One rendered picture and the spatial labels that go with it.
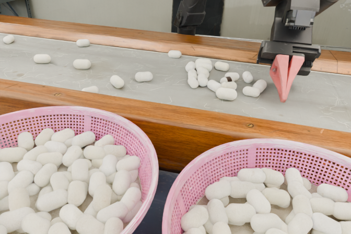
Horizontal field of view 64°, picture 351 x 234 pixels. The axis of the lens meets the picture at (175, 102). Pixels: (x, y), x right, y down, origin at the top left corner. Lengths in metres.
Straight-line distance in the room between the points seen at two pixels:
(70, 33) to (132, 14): 1.88
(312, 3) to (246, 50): 0.27
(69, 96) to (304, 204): 0.36
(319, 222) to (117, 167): 0.23
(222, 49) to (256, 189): 0.44
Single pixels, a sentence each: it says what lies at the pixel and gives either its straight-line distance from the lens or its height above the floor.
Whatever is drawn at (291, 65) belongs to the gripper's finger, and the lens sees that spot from 0.53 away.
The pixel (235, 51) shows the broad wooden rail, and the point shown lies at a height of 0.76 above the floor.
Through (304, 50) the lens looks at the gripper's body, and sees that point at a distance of 0.55.
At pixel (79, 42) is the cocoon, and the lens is 0.79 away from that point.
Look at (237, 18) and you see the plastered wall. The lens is 2.61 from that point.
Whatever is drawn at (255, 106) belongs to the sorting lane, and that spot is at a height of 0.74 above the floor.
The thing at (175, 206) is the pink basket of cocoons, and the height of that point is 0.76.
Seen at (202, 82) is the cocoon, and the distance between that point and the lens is 0.55.
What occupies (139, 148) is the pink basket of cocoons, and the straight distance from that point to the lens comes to 0.37.
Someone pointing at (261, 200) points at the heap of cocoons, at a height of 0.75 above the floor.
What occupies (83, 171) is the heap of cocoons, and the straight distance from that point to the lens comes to 0.36.
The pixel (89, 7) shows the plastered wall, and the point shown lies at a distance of 2.84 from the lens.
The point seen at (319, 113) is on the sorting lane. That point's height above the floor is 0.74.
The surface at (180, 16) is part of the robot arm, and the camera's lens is 0.94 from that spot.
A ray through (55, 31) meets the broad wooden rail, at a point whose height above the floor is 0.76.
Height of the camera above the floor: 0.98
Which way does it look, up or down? 29 degrees down
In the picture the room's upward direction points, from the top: 3 degrees clockwise
